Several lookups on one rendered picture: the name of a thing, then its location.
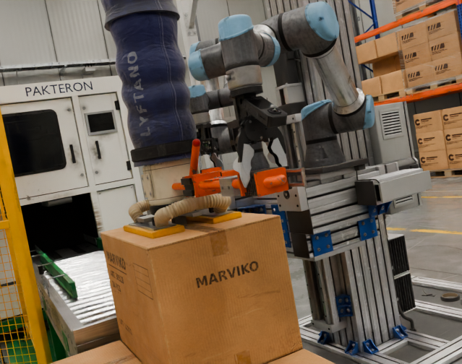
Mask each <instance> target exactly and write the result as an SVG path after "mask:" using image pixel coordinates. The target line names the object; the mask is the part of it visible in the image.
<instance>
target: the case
mask: <svg viewBox="0 0 462 364"><path fill-rule="evenodd" d="M241 215H242V217H240V218H237V219H234V220H229V221H225V222H220V223H216V224H208V223H203V222H193V221H187V224H184V225H183V226H184V229H185V231H184V232H180V233H175V234H172V235H167V236H163V237H160V238H154V239H152V238H147V237H144V236H141V235H137V234H134V233H129V232H126V231H124V228H123V227H121V228H117V229H113V230H108V231H104V232H101V233H100V236H101V240H102V244H103V250H104V254H105V259H106V266H107V270H108V276H109V281H110V285H111V292H112V295H113V299H114V307H115V311H116V317H117V321H118V325H119V333H120V337H121V339H122V340H123V341H124V343H125V344H126V345H127V346H128V347H129V348H130V349H131V350H132V351H133V352H134V354H135V355H136V356H137V357H138V358H139V359H141V361H142V362H143V363H144V364H265V363H268V362H270V361H272V360H275V359H277V358H280V357H283V356H284V355H287V354H290V353H292V352H295V351H297V350H300V349H302V348H303V346H302V341H301V334H300V329H299V321H298V316H297V312H296V304H295V300H294V291H293V288H292V283H291V275H290V270H289V266H288V258H287V253H286V245H285V241H284V237H283V228H282V224H281V216H280V215H274V214H254V213H243V212H242V213H241Z"/></svg>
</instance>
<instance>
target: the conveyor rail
mask: <svg viewBox="0 0 462 364"><path fill-rule="evenodd" d="M32 261H33V260H32ZM33 269H34V273H35V280H36V284H37V287H38V294H39V298H40V304H41V305H42V306H43V299H42V296H43V298H44V300H45V302H46V309H47V310H46V315H47V316H48V318H49V320H50V322H51V324H52V326H53V328H54V329H55V331H56V333H57V335H58V337H59V339H60V340H61V343H62V344H63V346H64V349H65V350H66V348H65V344H64V340H63V335H62V331H63V332H64V334H65V335H66V337H67V341H68V345H69V351H68V350H67V352H68V356H69V357H71V356H73V355H76V354H77V352H76V348H75V343H74V338H73V334H72V329H73V328H76V327H78V326H83V325H82V323H81V322H80V320H79V319H78V318H77V317H76V316H75V314H74V313H73V312H72V310H71V309H70V308H69V306H68V305H67V304H66V303H65V302H64V300H63V299H62V297H61V296H60V295H59V294H58V293H57V291H56V290H55V288H54V287H53V286H52V284H51V283H50V286H51V288H50V287H49V284H48V280H47V278H46V277H45V275H44V274H43V279H44V282H45V286H46V288H48V291H49V295H50V297H49V296H48V291H47V289H44V286H43V279H42V275H41V274H39V271H38V267H37V265H36V264H35V262H34V261H33ZM43 309H44V306H43ZM61 330H62V331H61Z"/></svg>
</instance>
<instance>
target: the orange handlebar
mask: <svg viewBox="0 0 462 364"><path fill-rule="evenodd" d="M219 171H220V172H221V173H222V176H219V177H218V178H217V177H214V178H211V179H207V180H204V181H200V182H199V183H198V187H199V189H207V190H205V191H219V190H220V189H221V188H220V184H219V178H225V177H229V176H236V175H237V174H239V172H237V171H235V170H219ZM286 179H287V178H286V177H285V175H282V174H281V175H276V176H272V177H267V178H265V179H264V181H263V184H264V186H265V187H267V188H271V187H275V186H281V185H283V184H285V183H286ZM232 186H233V187H234V188H235V189H239V181H238V179H236V180H233V182H232ZM172 189H173V190H184V185H182V184H181V183H174V184H173V185H172Z"/></svg>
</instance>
